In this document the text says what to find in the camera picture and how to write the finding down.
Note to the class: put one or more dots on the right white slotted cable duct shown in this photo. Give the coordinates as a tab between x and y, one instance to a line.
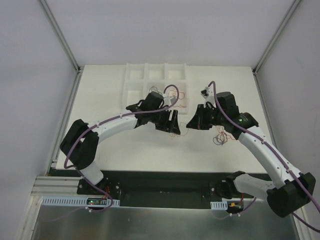
219	205

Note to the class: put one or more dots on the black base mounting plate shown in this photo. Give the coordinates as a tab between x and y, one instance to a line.
152	189

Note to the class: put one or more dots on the aluminium frame post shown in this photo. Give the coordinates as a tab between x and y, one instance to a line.
276	35
59	34

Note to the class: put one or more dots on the white foam compartment tray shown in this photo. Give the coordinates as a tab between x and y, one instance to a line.
140	79

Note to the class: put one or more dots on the white slotted cable duct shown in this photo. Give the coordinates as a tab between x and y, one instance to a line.
79	202
219	205

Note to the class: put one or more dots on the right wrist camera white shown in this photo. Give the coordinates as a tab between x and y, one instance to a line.
208	95

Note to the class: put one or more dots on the aluminium front rail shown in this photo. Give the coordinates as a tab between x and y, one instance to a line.
55	186

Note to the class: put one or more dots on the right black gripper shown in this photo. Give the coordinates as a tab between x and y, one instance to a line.
202	117

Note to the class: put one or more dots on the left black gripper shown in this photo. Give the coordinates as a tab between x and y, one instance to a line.
167	120

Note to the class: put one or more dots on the left aluminium frame post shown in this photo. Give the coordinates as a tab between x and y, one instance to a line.
59	34

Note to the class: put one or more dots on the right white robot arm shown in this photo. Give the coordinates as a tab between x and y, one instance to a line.
288	188

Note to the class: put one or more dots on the right aluminium frame post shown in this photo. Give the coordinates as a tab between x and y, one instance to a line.
276	35

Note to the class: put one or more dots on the left white slotted cable duct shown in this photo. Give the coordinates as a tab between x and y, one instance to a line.
79	202

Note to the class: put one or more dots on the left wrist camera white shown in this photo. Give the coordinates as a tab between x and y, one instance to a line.
169	100

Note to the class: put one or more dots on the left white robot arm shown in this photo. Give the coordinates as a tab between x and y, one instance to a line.
82	139

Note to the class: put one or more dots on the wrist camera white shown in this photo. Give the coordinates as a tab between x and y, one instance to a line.
208	95
169	100

